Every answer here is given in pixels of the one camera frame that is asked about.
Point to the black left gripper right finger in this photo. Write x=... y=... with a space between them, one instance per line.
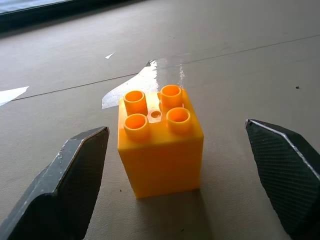
x=285 y=180

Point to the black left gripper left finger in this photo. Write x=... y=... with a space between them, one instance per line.
x=62 y=190

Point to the orange four-stud building block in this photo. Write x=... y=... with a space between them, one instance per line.
x=160 y=155

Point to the clear tape patch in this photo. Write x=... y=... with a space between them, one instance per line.
x=140 y=85

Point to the small white tape scrap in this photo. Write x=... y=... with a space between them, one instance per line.
x=109 y=55

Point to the dark rail along table edge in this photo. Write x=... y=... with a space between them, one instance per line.
x=45 y=13

